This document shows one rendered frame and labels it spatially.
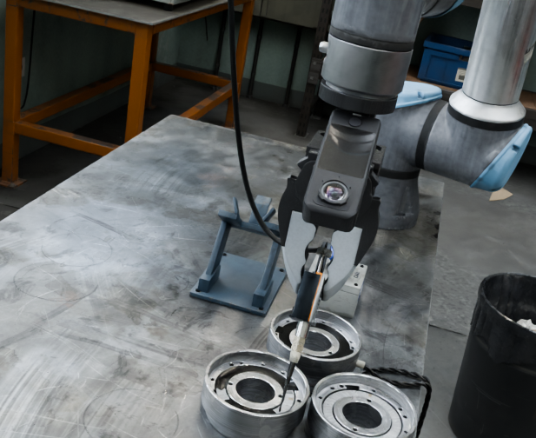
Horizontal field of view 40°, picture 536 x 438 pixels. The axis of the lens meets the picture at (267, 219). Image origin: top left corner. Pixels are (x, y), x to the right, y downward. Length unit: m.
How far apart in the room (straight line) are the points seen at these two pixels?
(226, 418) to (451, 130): 0.63
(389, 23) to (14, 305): 0.53
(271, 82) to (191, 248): 3.89
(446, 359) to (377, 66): 1.92
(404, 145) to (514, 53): 0.22
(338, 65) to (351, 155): 0.08
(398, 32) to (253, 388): 0.38
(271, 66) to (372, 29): 4.25
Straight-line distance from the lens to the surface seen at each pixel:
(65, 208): 1.13
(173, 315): 0.89
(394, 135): 1.19
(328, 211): 0.59
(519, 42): 1.11
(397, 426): 0.76
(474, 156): 1.16
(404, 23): 0.64
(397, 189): 1.23
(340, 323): 0.87
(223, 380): 0.75
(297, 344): 0.72
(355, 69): 0.64
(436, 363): 2.45
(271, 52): 4.86
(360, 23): 0.63
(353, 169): 0.62
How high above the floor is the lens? 1.28
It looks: 24 degrees down
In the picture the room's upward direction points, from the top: 11 degrees clockwise
